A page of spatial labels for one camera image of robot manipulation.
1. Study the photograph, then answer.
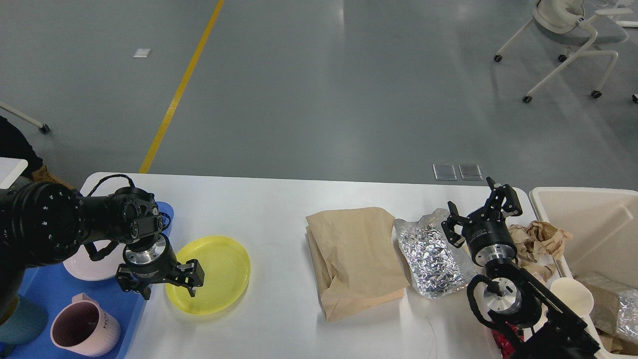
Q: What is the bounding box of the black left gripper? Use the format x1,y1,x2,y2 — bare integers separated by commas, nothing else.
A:
116,233,205,301

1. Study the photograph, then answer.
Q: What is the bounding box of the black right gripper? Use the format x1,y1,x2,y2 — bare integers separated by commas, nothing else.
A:
441,177,523,265

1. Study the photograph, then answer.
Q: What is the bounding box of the yellow plastic plate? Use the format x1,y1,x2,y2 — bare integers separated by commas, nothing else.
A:
165,235,251,315

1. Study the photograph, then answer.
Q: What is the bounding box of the pink ribbed mug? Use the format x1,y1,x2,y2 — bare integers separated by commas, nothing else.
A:
50,293,122,358

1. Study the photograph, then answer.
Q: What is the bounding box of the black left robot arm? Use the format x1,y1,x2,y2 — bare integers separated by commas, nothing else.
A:
0,178,205,313

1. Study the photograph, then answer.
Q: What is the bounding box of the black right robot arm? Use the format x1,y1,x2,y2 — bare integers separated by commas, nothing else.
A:
441,178,600,359

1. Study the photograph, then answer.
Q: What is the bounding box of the right metal floor plate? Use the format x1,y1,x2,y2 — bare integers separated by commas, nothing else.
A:
459,164,484,181

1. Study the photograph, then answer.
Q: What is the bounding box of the metal floor plate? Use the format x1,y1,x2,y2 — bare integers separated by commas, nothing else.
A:
459,164,484,181
432,164,458,181

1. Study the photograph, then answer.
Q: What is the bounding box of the left metal floor plate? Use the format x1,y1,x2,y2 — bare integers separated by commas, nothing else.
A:
432,164,458,181

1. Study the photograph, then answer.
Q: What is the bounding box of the crumpled brown paper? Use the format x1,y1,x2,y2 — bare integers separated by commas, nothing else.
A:
508,220,574,284

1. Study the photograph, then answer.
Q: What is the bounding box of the silver foil pouch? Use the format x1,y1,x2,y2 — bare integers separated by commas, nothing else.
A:
394,207,477,299

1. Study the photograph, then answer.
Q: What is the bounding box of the pink round plate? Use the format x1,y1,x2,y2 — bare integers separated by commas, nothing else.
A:
62,243,125,281

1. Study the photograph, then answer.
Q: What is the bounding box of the beige plastic bin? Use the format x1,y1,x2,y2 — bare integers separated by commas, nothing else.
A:
528,186,638,359

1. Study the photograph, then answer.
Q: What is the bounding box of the white paper cup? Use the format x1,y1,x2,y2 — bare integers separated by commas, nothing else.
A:
550,278,595,318

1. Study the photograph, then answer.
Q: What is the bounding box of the brown paper bag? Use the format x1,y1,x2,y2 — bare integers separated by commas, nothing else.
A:
306,207,409,323

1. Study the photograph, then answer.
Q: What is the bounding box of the teal blue cup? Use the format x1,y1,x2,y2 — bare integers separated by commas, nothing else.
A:
0,295,48,345

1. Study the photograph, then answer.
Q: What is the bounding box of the red snack wrapper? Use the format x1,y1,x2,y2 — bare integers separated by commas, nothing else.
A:
491,323,524,359

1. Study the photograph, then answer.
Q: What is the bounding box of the tan work boot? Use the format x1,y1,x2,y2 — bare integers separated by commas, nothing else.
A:
30,165,75,190

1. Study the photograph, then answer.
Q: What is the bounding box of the wrapped package in bin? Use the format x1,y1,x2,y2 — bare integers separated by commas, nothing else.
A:
576,273,638,345

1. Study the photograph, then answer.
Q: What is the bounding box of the person in black clothes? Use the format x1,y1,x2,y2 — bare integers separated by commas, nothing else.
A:
0,116,43,180

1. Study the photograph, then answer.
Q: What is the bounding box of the white office chair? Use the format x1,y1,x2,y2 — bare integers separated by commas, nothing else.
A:
493,0,637,104

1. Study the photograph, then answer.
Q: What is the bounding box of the white paper scrap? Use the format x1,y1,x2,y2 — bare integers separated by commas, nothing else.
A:
132,48,152,58

